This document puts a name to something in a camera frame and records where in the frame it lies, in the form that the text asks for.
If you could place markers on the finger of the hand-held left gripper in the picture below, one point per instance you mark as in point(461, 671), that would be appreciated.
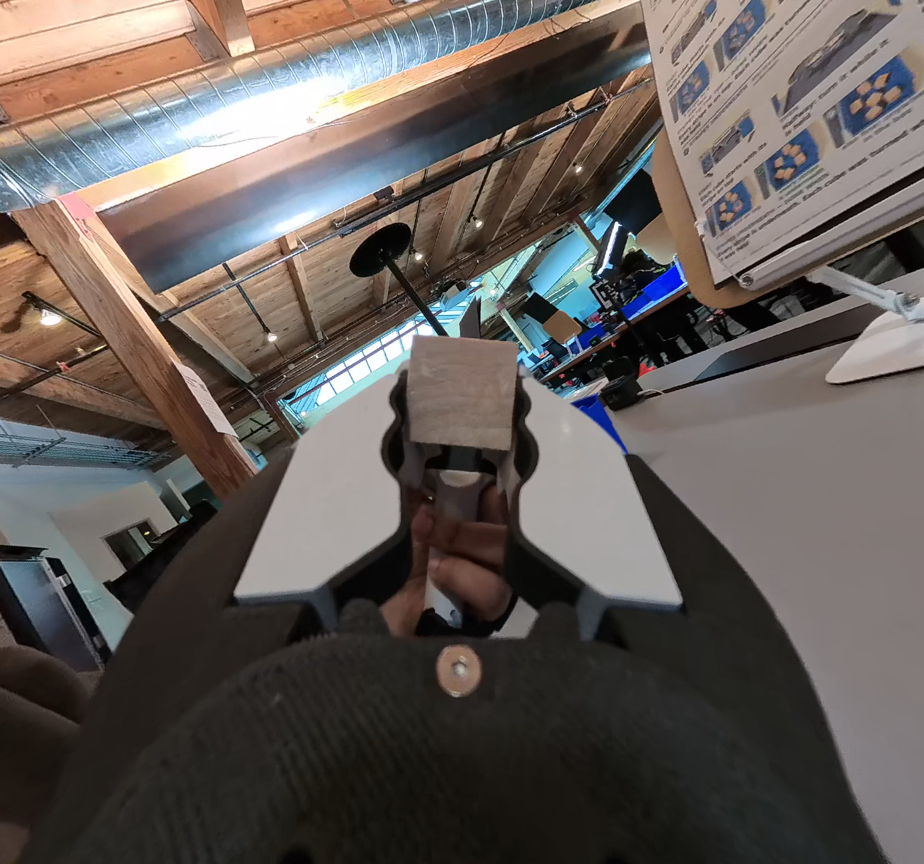
point(417, 465)
point(507, 478)

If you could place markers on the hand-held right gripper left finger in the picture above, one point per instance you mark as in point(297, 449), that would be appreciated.
point(325, 510)

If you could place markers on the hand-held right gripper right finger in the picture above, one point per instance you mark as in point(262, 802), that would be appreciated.
point(599, 510)

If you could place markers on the wooden cube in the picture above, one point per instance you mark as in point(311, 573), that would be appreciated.
point(462, 395)

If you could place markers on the blue plastic bin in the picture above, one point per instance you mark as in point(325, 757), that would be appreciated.
point(599, 420)

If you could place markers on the grey desk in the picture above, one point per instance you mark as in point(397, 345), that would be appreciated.
point(794, 517)

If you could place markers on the black device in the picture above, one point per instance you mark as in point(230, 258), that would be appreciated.
point(621, 395)

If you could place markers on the black round disc on pole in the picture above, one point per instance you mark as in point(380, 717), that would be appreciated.
point(379, 247)

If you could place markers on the instruction sheet on clipboard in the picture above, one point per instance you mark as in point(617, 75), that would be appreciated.
point(678, 228)

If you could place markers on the black light rig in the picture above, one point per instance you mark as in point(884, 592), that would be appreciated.
point(632, 200)

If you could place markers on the person's dark clothing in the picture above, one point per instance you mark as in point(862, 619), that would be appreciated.
point(36, 734)

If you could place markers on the printed instruction sheet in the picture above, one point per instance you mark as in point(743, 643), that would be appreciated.
point(794, 84)

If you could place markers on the large spiral air duct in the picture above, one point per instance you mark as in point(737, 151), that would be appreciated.
point(289, 84)

